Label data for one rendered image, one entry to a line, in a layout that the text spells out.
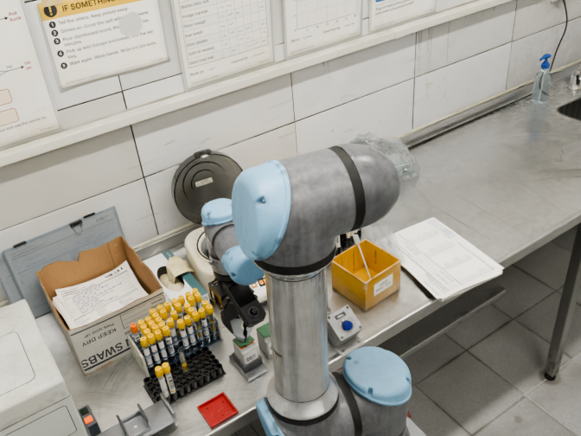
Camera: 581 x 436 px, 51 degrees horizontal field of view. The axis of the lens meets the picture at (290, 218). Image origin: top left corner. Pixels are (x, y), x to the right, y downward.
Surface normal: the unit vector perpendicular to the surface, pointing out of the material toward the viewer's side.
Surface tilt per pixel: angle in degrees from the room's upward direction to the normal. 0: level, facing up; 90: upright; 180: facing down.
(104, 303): 2
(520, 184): 0
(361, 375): 10
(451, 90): 90
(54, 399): 89
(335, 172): 33
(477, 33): 90
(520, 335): 0
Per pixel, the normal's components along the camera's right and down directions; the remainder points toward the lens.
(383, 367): 0.09, -0.84
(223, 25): 0.54, 0.48
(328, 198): 0.34, 0.07
